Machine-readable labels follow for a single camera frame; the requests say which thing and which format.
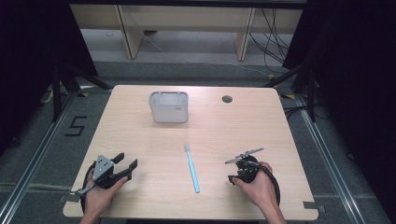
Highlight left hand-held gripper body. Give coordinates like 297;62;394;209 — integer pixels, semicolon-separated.
92;154;129;189

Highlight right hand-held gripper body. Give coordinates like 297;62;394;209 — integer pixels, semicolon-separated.
224;147;265;185

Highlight person's right hand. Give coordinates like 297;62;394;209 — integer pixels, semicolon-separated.
233;161;278;210

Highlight person's left hand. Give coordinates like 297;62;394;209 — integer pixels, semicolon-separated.
83;170;129;217

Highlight light blue toothbrush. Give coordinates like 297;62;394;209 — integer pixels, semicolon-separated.
183;143;201;194

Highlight grey tape piece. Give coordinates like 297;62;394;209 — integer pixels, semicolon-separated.
58;192;83;204
302;201;327;215

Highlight white rectangular holder cup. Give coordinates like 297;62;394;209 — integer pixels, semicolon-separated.
148;91;190;124

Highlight black metal stand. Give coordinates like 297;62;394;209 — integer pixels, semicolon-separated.
263;61;319;123
50;61;114;123

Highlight dark curtain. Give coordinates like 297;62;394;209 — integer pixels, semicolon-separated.
0;0;99;157
281;0;396;218

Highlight light wooden background desk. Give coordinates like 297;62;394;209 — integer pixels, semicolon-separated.
69;3;304;62

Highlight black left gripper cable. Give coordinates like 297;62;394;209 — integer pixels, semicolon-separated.
79;161;97;215

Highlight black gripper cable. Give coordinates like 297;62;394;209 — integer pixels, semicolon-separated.
246;161;282;207
79;161;97;215

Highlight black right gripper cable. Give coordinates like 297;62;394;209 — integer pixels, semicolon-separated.
246;161;282;207

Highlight metal floor rail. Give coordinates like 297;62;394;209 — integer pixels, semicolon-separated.
0;90;79;224
293;92;369;224

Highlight black floor cable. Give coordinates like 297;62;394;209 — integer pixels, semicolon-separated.
282;105;325;121

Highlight black hanging cables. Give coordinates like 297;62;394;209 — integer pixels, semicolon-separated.
247;7;291;75

